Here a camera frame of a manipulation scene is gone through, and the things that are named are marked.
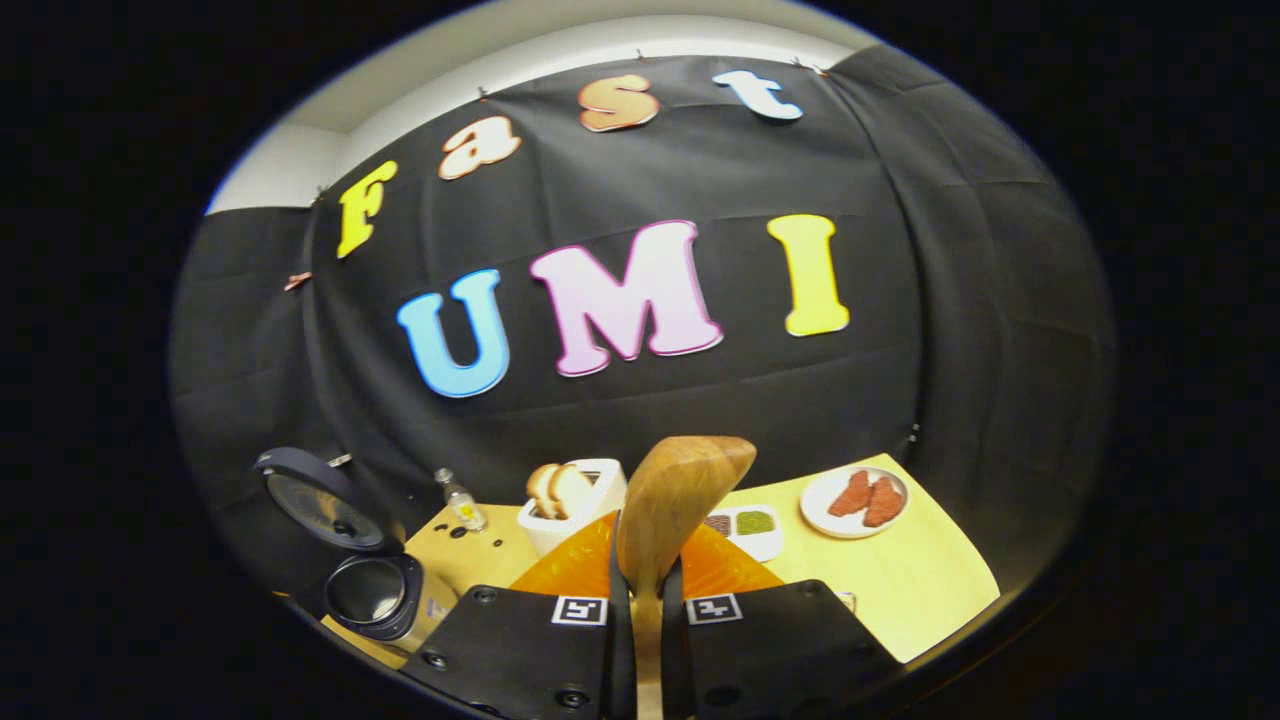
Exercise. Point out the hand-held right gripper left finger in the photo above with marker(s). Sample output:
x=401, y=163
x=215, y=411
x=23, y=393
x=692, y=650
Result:
x=520, y=650

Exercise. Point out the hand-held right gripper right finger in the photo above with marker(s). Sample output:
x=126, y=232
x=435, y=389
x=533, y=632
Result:
x=780, y=650

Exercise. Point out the dark grey rice cooker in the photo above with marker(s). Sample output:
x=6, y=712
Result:
x=370, y=590

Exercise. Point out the wooden spoon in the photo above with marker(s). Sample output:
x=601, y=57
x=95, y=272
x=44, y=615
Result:
x=680, y=490

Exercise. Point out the white divided bean dish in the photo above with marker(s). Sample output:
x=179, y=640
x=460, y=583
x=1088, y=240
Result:
x=755, y=522

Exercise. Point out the round white plate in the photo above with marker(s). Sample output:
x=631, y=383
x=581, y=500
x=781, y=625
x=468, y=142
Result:
x=820, y=515

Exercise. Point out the small glass bottle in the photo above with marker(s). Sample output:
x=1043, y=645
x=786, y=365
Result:
x=462, y=508

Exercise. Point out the toast bread slice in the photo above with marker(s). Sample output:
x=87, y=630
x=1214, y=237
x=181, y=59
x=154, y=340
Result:
x=540, y=490
x=572, y=490

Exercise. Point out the red meat slice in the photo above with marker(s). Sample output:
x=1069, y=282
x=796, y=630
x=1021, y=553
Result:
x=884, y=503
x=850, y=495

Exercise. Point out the white toaster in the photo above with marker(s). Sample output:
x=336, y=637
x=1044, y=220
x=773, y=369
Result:
x=605, y=480

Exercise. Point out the black backdrop cloth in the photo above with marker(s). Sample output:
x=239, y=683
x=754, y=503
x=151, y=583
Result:
x=900, y=300

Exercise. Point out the red cloth clip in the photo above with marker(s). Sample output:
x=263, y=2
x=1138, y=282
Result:
x=298, y=281

